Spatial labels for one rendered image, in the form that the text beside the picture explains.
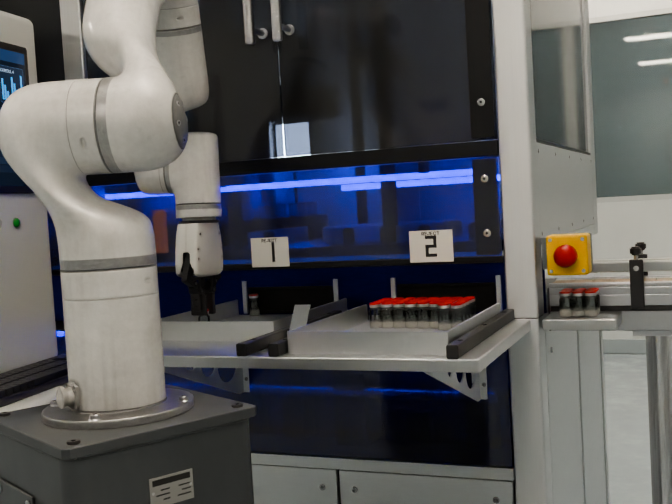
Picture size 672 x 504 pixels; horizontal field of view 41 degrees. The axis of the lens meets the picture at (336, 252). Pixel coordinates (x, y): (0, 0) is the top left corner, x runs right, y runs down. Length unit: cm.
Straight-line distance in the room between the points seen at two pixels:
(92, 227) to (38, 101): 17
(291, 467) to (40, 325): 62
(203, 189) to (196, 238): 9
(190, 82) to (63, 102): 49
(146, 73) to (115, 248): 22
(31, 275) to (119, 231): 89
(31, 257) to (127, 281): 89
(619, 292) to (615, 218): 451
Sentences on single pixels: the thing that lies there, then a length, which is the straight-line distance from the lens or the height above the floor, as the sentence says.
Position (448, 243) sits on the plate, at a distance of 168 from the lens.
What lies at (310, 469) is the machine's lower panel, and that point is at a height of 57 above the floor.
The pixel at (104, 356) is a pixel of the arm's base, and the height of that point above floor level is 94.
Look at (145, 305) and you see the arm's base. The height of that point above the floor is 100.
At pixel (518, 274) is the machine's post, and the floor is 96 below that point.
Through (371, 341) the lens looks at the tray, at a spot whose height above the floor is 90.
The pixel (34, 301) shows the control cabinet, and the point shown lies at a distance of 200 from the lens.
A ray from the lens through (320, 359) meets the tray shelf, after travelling 136.
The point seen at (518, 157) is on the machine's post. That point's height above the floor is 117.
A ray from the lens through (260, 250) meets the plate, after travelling 183.
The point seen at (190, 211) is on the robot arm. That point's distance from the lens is 164.
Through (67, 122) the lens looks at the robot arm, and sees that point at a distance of 113.
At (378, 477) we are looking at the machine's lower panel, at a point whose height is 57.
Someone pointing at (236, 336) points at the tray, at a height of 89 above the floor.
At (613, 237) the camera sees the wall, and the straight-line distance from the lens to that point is 626.
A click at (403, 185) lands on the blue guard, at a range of 171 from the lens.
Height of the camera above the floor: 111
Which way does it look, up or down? 3 degrees down
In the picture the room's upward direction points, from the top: 3 degrees counter-clockwise
